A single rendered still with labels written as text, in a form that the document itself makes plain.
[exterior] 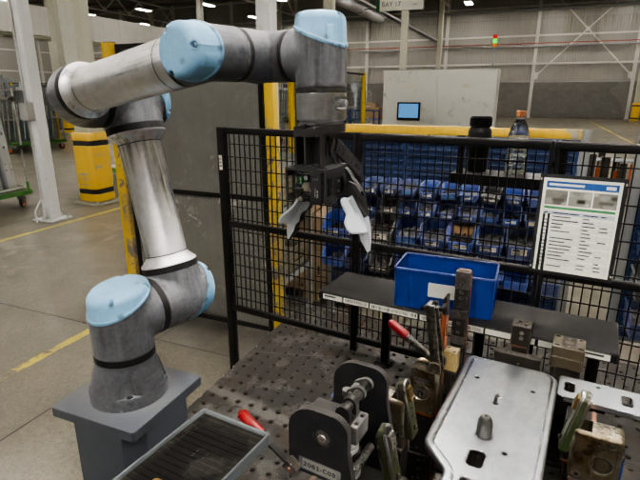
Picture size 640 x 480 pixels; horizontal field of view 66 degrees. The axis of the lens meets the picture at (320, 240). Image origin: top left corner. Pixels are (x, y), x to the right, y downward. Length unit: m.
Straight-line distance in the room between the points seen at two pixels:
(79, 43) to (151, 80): 7.63
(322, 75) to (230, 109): 2.41
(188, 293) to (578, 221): 1.13
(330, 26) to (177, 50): 0.21
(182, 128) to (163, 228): 2.32
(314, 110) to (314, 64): 0.06
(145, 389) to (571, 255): 1.24
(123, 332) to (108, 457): 0.25
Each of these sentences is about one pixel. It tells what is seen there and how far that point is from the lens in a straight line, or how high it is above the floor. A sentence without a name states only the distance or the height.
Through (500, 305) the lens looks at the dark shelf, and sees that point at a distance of 1.70.
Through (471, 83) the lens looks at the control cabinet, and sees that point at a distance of 7.49.
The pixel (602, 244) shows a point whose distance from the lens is 1.65.
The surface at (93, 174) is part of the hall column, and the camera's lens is 8.39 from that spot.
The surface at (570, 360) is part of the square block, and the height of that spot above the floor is 1.03.
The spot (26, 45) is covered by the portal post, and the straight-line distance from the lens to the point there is 7.55.
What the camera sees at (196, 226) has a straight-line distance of 3.42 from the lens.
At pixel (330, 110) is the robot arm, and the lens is 0.73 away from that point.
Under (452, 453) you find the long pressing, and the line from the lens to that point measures 1.09.
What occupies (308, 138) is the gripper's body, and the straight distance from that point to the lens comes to 0.73.
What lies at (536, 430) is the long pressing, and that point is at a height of 1.00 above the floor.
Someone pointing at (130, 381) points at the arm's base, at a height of 1.16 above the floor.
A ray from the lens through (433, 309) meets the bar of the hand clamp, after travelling 1.17.
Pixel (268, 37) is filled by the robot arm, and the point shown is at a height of 1.76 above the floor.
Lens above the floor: 1.68
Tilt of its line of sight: 17 degrees down
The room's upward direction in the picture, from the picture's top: straight up
